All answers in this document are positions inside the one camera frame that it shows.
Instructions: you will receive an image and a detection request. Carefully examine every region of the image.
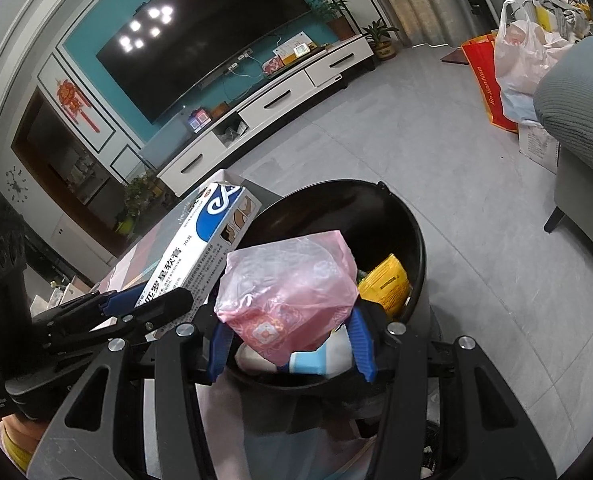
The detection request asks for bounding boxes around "grey sofa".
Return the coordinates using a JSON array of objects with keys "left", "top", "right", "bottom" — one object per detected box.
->
[{"left": 532, "top": 35, "right": 593, "bottom": 281}]

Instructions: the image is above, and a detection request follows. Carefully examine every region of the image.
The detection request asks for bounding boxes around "white cardboard box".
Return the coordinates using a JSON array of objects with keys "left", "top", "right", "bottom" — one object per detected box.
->
[{"left": 517, "top": 120, "right": 561, "bottom": 175}]

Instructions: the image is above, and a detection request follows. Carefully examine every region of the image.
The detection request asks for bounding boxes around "dark red floor mat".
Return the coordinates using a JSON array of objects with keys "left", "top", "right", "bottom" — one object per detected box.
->
[{"left": 439, "top": 46, "right": 469, "bottom": 66}]

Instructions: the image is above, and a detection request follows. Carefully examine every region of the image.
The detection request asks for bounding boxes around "potted plant brown pot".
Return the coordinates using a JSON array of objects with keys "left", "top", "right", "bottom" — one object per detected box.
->
[{"left": 310, "top": 0, "right": 357, "bottom": 41}]

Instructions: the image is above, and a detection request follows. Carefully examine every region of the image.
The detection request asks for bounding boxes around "black wall clock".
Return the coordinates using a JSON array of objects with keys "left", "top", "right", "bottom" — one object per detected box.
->
[{"left": 4, "top": 167, "right": 30, "bottom": 196}]

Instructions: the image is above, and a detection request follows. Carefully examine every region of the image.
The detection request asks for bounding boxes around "white striped tissue pack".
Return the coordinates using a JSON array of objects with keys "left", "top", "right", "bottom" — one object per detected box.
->
[{"left": 235, "top": 322, "right": 359, "bottom": 378}]

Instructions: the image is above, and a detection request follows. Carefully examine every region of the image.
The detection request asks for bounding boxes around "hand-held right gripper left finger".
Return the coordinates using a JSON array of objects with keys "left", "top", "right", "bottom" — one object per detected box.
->
[{"left": 29, "top": 307, "right": 232, "bottom": 480}]

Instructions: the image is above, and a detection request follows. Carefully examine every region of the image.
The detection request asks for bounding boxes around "potted plant dark stand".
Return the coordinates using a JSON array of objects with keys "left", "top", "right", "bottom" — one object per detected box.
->
[{"left": 119, "top": 172, "right": 164, "bottom": 238}]

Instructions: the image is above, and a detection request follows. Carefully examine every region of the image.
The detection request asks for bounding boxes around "pink plastic bag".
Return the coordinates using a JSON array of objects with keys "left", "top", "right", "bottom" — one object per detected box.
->
[{"left": 215, "top": 230, "right": 358, "bottom": 367}]

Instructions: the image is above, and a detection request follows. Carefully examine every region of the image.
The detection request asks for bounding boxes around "white plastic carrier bag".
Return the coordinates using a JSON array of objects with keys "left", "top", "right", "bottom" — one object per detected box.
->
[{"left": 493, "top": 0, "right": 572, "bottom": 123}]

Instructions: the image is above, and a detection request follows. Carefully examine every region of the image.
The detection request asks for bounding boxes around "black plastic bucket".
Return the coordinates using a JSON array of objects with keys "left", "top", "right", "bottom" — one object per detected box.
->
[{"left": 224, "top": 179, "right": 433, "bottom": 441}]

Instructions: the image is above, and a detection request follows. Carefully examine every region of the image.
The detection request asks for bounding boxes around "white desk calendar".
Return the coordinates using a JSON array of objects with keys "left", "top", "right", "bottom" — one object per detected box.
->
[{"left": 274, "top": 32, "right": 312, "bottom": 61}]

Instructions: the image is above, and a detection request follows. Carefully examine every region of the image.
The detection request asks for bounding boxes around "white television cabinet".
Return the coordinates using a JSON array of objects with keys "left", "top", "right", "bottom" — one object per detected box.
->
[{"left": 156, "top": 34, "right": 377, "bottom": 198}]

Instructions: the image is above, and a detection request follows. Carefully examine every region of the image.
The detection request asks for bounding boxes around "orange shopping bag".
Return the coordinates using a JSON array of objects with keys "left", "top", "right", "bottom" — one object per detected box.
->
[{"left": 460, "top": 32, "right": 519, "bottom": 134}]

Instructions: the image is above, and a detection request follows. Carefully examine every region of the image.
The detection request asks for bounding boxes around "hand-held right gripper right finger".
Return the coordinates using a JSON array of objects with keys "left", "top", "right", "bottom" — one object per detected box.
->
[{"left": 349, "top": 305, "right": 547, "bottom": 480}]

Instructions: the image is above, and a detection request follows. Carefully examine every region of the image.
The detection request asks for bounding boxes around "large black television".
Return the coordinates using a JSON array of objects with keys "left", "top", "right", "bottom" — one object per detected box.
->
[{"left": 95, "top": 0, "right": 311, "bottom": 125}]

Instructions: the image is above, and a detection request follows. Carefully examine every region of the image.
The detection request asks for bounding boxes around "pile of clothes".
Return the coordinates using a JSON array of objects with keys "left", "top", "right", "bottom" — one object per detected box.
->
[{"left": 531, "top": 0, "right": 592, "bottom": 38}]

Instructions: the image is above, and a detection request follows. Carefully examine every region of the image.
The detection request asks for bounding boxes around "red blue display box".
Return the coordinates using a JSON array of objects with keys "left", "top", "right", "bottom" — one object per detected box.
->
[{"left": 186, "top": 109, "right": 212, "bottom": 133}]

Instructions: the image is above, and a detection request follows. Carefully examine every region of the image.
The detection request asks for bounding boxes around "yellow snack bag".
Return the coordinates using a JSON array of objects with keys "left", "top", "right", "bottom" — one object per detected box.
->
[{"left": 359, "top": 254, "right": 412, "bottom": 318}]

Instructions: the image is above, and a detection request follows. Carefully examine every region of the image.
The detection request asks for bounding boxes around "red knot wall decoration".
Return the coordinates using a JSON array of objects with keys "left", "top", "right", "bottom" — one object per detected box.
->
[{"left": 55, "top": 77, "right": 100, "bottom": 133}]

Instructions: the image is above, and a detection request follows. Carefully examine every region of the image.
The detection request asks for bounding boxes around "glass fish tank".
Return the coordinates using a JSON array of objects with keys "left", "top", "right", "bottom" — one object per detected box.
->
[{"left": 139, "top": 117, "right": 192, "bottom": 171}]

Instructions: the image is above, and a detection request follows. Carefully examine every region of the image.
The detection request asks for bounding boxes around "small potted plant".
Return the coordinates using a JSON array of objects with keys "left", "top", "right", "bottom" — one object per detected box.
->
[{"left": 363, "top": 19, "right": 402, "bottom": 61}]

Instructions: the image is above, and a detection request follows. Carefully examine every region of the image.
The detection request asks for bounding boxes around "person's left forearm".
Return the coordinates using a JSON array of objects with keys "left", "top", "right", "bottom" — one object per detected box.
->
[{"left": 0, "top": 417, "right": 34, "bottom": 466}]

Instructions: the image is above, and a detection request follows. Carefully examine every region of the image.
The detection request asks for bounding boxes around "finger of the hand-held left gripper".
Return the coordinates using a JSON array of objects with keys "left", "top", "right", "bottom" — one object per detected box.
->
[
  {"left": 31, "top": 284, "right": 144, "bottom": 331},
  {"left": 44, "top": 288, "right": 193, "bottom": 348}
]

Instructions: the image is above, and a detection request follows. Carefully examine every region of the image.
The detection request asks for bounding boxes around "dark wooden display cabinet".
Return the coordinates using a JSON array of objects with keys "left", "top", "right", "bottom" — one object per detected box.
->
[{"left": 11, "top": 87, "right": 142, "bottom": 256}]

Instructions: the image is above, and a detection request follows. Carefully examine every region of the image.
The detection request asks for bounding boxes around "white blue medicine box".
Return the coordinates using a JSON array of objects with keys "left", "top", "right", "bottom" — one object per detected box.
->
[{"left": 135, "top": 182, "right": 262, "bottom": 342}]

